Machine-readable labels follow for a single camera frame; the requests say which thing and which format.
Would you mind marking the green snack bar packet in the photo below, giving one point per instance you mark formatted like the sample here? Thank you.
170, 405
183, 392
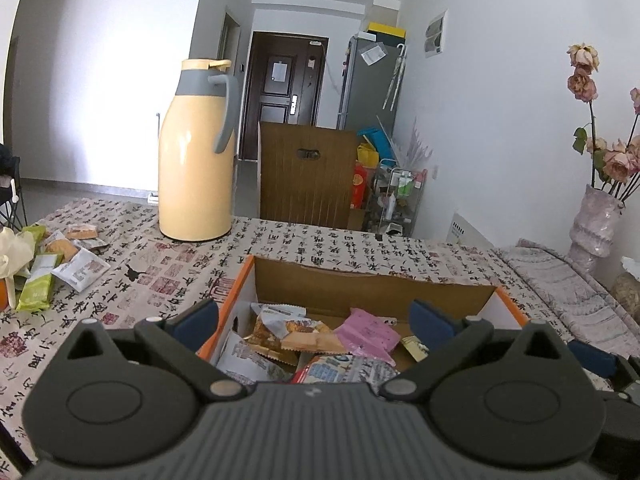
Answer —
34, 236
37, 285

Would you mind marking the clear biscuit packet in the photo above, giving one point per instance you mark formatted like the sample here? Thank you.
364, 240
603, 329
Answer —
312, 342

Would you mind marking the white torn snack packet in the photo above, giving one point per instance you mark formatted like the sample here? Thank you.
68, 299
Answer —
245, 360

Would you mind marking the yellow black box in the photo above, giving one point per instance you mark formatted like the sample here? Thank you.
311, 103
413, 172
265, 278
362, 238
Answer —
386, 27

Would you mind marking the pink snack packet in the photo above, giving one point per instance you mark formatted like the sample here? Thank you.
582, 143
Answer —
367, 332

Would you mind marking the white cracker packet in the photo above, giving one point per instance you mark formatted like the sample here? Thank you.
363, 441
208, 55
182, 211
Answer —
272, 322

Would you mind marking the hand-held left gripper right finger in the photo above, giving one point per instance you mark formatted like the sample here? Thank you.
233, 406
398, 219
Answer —
427, 320

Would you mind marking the metal pole stand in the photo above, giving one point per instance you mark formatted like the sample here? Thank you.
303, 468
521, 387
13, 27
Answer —
157, 155

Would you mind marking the yellow bag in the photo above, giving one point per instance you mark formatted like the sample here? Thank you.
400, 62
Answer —
367, 154

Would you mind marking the pink ribbed vase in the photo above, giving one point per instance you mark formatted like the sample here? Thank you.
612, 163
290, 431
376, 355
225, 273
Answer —
595, 230

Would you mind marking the black folding chair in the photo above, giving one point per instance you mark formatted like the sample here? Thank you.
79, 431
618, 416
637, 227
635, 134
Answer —
11, 190

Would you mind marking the grey quilted blanket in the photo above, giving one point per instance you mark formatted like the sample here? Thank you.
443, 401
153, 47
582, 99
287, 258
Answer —
565, 285

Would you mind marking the cream crumpled bag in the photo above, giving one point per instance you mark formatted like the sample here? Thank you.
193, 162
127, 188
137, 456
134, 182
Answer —
15, 252

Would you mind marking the clear plastic document sleeve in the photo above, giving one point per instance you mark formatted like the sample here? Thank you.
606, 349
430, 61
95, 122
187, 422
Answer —
373, 54

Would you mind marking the dried pink rose bouquet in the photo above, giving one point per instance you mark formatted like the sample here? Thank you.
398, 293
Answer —
617, 160

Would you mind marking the folded white umbrella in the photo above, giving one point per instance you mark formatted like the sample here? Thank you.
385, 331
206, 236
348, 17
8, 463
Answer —
395, 77

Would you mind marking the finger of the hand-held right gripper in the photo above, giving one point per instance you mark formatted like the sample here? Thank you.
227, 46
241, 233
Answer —
592, 359

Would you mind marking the glass jar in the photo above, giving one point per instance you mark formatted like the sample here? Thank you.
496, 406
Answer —
627, 292

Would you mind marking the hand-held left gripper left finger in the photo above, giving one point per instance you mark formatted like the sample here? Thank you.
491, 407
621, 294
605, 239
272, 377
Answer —
197, 321

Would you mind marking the yellow thermos jug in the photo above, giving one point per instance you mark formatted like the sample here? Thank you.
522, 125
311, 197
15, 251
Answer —
192, 175

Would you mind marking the orange cardboard box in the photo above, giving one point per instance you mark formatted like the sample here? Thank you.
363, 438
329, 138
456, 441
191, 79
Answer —
360, 285

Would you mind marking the blue plastic item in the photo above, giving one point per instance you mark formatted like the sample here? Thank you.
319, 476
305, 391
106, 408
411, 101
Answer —
377, 140

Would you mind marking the orange fruit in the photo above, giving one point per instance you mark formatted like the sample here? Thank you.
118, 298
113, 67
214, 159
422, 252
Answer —
4, 295

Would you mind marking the grey snack packet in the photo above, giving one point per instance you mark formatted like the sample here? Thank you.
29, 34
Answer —
94, 245

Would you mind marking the wooden chair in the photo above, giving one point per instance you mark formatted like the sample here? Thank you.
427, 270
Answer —
305, 195

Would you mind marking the white wall panel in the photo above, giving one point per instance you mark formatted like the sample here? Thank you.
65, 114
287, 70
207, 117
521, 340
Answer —
435, 32

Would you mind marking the dark brown door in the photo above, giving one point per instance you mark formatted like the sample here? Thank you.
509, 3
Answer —
280, 120

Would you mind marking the small biscuit packet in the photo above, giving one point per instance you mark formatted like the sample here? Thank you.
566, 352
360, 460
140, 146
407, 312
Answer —
60, 246
81, 232

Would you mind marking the grey refrigerator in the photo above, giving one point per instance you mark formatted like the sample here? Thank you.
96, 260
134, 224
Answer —
365, 95

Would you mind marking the white paper note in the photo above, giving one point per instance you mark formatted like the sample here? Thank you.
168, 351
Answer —
280, 71

